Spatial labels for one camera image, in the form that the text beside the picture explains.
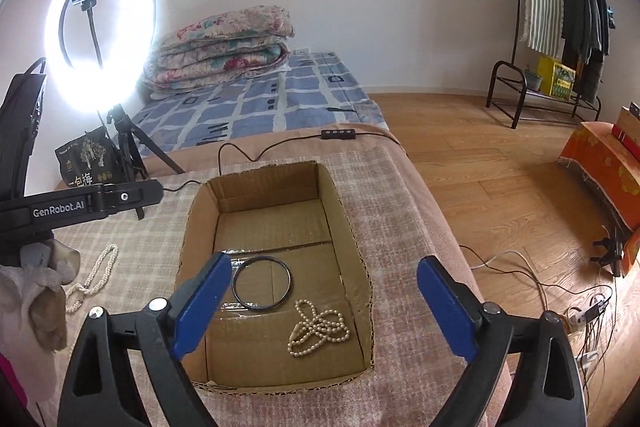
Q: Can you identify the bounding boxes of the pearl necklace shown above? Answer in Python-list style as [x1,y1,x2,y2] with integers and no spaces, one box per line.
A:
[287,299,351,357]
[65,243,119,314]

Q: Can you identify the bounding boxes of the yellow crate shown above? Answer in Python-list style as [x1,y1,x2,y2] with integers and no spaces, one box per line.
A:
[536,55,577,100]

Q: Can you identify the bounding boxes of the white floor cable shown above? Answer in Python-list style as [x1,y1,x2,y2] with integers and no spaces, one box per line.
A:
[459,244,616,308]

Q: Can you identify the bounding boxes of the black tripod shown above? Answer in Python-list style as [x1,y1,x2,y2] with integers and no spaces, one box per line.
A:
[97,104,186,220]

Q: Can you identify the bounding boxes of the dark hanging clothes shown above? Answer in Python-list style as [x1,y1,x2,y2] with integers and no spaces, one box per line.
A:
[560,0,612,105]

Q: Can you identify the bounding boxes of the folded floral quilt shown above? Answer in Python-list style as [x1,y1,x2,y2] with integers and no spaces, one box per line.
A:
[141,5,296,100]

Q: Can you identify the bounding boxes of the white ring light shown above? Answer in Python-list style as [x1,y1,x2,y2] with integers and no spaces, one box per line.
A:
[42,0,158,112]

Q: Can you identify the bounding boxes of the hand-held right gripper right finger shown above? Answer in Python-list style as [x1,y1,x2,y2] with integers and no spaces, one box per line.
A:
[416,255,584,427]

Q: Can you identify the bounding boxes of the cardboard box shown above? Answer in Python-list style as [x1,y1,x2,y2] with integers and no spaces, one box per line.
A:
[174,161,376,395]

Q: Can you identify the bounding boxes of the red and tan box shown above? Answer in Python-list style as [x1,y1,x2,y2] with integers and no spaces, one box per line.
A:
[612,104,640,146]

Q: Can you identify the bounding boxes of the person's left hand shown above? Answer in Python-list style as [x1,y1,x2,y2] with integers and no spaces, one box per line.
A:
[0,240,81,354]

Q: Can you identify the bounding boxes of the power strip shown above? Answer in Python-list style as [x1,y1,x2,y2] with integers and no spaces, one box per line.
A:
[565,297,612,333]

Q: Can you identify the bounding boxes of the clear plastic packet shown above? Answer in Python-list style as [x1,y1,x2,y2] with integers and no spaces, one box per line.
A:
[220,248,291,315]

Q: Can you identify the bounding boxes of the black ring light cable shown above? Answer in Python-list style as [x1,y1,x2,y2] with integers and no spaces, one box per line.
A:
[160,129,386,195]

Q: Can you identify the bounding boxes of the pink garment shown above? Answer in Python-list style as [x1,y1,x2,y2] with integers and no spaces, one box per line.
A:
[0,354,27,427]

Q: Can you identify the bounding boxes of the black bangle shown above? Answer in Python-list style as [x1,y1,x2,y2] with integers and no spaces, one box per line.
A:
[232,255,292,310]

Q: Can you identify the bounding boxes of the black printed snack bag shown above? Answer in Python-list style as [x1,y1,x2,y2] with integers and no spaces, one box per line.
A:
[55,132,127,188]

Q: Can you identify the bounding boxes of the orange cloth covered table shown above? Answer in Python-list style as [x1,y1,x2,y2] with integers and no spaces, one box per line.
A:
[559,122,640,273]

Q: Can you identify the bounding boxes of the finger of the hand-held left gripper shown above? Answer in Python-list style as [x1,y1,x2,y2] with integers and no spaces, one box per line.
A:
[95,179,164,221]

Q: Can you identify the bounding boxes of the blue checked bed sheet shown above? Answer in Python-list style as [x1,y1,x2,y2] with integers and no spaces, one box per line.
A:
[127,51,388,158]

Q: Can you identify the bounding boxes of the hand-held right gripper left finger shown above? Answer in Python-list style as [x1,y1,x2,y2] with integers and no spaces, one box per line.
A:
[57,252,233,427]

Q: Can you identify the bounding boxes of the black clothes rack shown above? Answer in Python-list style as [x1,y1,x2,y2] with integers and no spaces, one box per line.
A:
[487,0,613,130]

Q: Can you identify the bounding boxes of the black clamp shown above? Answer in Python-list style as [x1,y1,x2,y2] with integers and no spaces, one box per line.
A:
[590,227,628,278]

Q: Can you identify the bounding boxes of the beige plaid blanket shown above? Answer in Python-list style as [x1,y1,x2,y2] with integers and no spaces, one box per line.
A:
[50,124,512,427]

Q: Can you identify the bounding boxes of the black phone holder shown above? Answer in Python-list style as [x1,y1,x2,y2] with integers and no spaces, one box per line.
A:
[71,0,107,68]

